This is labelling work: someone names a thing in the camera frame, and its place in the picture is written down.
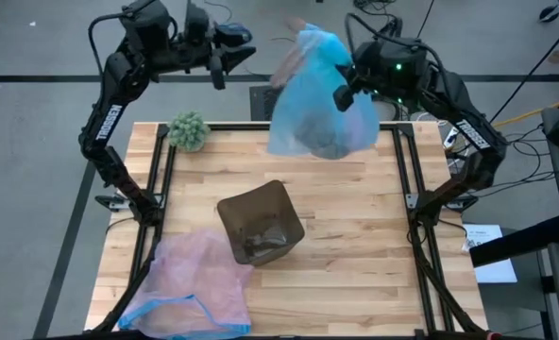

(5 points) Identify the yellow cable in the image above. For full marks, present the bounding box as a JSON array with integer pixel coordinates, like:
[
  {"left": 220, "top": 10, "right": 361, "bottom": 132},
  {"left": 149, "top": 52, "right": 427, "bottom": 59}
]
[{"left": 488, "top": 98, "right": 559, "bottom": 131}]

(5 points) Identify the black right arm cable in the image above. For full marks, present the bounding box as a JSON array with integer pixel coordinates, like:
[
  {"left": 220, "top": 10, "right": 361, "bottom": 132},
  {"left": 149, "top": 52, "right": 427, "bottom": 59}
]
[{"left": 345, "top": 12, "right": 451, "bottom": 87}]

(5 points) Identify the black perforated floor panel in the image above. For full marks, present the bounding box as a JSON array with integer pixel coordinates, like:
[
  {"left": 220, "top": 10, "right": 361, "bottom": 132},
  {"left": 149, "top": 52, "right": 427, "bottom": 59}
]
[{"left": 248, "top": 84, "right": 281, "bottom": 122}]

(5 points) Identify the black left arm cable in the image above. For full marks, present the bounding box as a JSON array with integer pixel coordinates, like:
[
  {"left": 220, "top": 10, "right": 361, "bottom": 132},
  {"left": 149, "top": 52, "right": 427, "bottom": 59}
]
[{"left": 87, "top": 10, "right": 130, "bottom": 63}]

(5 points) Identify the long black floor cable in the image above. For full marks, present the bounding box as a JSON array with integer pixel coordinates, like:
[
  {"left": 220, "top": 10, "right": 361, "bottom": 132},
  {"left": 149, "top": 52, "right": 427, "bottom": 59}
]
[{"left": 488, "top": 18, "right": 559, "bottom": 124}]

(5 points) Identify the dark grey trash bin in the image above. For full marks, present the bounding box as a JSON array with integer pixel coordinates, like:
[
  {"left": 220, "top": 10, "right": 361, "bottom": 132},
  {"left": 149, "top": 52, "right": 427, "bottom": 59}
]
[{"left": 215, "top": 178, "right": 306, "bottom": 267}]

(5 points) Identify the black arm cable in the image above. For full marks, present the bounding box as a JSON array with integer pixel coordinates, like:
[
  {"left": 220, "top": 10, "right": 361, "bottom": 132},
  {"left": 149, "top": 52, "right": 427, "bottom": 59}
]
[
  {"left": 87, "top": 10, "right": 130, "bottom": 63},
  {"left": 345, "top": 12, "right": 451, "bottom": 87}
]

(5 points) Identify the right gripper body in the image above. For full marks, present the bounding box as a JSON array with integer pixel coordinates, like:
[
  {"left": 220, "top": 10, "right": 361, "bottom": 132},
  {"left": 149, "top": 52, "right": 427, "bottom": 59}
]
[{"left": 340, "top": 39, "right": 395, "bottom": 96}]

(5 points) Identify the white printed paper sheet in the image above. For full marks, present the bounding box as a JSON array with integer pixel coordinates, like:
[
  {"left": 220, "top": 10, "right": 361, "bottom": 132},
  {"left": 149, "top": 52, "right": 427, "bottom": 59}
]
[{"left": 460, "top": 223, "right": 518, "bottom": 285}]

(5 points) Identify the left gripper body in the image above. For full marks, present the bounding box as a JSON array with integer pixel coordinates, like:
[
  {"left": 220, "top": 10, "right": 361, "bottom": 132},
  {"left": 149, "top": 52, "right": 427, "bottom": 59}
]
[{"left": 177, "top": 4, "right": 228, "bottom": 73}]

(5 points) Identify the green succulent in white pot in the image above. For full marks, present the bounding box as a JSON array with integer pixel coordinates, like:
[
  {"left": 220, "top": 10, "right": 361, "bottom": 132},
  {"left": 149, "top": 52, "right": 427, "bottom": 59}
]
[{"left": 166, "top": 110, "right": 212, "bottom": 154}]

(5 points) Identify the black bar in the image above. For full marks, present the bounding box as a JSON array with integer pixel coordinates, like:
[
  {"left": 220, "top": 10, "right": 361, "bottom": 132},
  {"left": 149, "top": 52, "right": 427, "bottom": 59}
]
[{"left": 468, "top": 213, "right": 559, "bottom": 268}]

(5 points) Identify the pink trash bag blue drawstring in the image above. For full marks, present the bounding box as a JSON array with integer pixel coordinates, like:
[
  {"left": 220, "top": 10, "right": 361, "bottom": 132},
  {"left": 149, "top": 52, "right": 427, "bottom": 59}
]
[{"left": 117, "top": 229, "right": 255, "bottom": 340}]

